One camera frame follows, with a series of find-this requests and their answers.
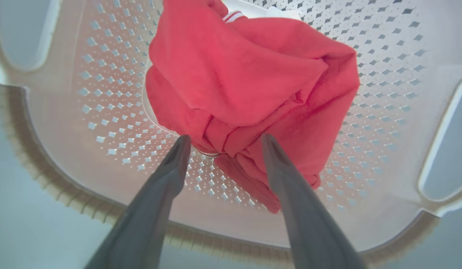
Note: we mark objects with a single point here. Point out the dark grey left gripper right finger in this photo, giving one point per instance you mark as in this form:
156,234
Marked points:
305,216

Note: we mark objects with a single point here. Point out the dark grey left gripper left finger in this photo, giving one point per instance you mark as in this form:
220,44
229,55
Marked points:
148,209

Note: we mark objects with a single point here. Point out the red cloth garment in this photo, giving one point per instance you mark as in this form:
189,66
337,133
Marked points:
234,82

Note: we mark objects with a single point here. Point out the cream perforated laundry basket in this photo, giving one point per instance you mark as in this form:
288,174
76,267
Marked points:
104,112

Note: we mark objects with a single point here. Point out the white cloth garment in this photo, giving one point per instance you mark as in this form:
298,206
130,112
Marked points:
253,7

